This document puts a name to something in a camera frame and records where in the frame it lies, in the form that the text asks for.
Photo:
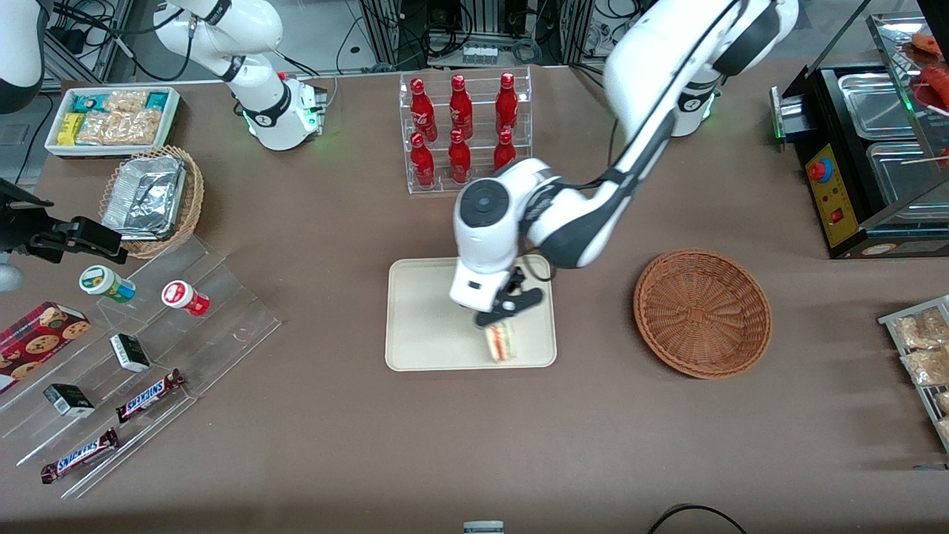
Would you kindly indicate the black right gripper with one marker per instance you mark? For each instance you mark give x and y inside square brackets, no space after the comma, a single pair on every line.
[20,228]

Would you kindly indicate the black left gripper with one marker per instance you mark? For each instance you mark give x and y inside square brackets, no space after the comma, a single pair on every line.
[516,277]

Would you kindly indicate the triangle sandwich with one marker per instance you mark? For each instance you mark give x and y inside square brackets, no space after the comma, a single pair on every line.
[501,343]

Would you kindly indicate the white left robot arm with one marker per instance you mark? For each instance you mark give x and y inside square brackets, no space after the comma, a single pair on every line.
[563,222]

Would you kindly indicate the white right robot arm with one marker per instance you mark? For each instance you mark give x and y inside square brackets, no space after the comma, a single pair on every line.
[252,37]

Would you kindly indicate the beige plastic tray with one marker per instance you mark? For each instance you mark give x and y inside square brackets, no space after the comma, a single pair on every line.
[422,319]

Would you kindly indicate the light wicker basket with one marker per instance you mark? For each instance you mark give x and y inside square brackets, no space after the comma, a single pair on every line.
[191,200]

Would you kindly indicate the round brown wicker basket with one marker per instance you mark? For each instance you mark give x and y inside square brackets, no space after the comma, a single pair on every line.
[701,314]

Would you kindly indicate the green lid cup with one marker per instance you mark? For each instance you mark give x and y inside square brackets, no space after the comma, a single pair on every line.
[100,280]

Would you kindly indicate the silver foil container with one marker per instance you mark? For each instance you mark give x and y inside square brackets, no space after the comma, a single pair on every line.
[144,196]

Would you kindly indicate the white plastic bin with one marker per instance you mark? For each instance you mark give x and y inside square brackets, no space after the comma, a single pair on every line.
[52,144]

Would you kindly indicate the red cookie box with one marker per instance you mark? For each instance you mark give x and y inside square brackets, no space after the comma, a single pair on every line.
[37,341]

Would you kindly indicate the yellow snack packet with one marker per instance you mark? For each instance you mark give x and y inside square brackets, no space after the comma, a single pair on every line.
[71,129]

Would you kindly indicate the red lid cup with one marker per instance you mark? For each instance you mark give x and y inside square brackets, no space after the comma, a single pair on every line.
[182,296]

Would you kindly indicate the small black carton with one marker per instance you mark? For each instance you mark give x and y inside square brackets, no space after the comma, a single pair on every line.
[68,400]
[130,353]

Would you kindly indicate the large clear cracker bag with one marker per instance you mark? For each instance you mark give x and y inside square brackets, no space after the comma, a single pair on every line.
[122,127]

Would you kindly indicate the clear acrylic bottle rack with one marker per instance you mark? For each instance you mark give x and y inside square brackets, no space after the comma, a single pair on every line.
[445,189]

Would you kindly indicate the teal snack packet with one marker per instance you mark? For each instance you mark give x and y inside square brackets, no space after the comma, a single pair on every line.
[89,102]
[157,100]

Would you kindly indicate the small clear cracker bag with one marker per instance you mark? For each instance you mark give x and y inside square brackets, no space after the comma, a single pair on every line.
[126,101]

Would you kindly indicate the red cola bottle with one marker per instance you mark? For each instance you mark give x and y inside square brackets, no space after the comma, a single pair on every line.
[505,152]
[460,159]
[422,110]
[422,165]
[507,105]
[460,107]

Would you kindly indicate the Snickers chocolate bar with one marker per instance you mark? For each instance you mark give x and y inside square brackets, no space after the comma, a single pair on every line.
[78,456]
[148,397]

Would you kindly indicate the clear acrylic stepped display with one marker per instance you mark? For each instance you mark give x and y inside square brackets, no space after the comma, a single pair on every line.
[215,348]

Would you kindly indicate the small grey device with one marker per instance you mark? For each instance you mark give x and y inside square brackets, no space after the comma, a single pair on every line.
[483,528]

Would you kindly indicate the white power strip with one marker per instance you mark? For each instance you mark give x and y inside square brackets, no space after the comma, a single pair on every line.
[480,53]

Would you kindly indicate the aluminium equipment rack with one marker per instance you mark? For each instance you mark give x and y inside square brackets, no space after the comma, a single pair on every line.
[385,30]

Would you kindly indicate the red emergency stop button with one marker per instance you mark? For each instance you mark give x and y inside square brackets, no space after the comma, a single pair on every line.
[819,170]

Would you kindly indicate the black food warmer machine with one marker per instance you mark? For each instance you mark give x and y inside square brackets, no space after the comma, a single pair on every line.
[852,222]

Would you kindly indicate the steel food pan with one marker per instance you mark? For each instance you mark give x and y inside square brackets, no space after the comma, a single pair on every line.
[897,174]
[875,104]

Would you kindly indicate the clear bagged snack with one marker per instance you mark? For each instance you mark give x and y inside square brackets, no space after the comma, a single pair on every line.
[943,402]
[927,367]
[923,330]
[944,430]

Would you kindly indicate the red sausage food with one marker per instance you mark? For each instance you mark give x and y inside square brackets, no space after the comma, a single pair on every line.
[936,85]

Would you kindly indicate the orange fried food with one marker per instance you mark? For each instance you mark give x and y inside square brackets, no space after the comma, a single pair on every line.
[923,43]

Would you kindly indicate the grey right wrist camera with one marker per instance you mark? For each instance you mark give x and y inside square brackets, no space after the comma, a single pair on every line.
[9,277]

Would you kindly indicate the aluminium frame stand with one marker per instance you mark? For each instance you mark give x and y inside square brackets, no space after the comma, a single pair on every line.
[81,44]

